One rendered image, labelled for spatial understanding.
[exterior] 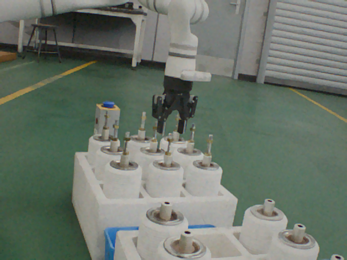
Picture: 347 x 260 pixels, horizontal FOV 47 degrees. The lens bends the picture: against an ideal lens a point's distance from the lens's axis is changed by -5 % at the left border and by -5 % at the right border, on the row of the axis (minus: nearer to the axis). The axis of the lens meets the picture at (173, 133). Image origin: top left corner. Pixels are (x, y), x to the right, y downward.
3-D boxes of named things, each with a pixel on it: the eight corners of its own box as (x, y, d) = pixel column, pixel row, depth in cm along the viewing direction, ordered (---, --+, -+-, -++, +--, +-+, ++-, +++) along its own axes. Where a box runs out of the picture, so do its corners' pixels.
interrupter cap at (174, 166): (155, 171, 107) (155, 168, 107) (150, 161, 114) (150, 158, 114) (183, 172, 109) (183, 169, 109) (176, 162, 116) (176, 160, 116)
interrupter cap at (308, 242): (290, 252, 74) (291, 249, 74) (270, 233, 81) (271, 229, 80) (322, 249, 76) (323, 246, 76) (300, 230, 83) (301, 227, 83)
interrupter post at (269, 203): (264, 216, 88) (267, 203, 87) (259, 212, 90) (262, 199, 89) (274, 216, 88) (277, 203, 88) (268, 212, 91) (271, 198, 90)
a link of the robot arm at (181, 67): (185, 81, 97) (189, 55, 95) (155, 73, 105) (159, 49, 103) (212, 82, 103) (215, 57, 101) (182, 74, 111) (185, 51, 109)
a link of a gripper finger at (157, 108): (155, 93, 103) (157, 116, 106) (150, 95, 102) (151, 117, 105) (162, 96, 102) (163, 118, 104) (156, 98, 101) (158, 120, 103)
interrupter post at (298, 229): (294, 244, 77) (298, 229, 76) (287, 238, 79) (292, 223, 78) (304, 243, 78) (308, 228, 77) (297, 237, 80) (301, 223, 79)
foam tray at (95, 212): (93, 265, 103) (98, 203, 99) (71, 201, 138) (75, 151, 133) (226, 254, 118) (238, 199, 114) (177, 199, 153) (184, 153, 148)
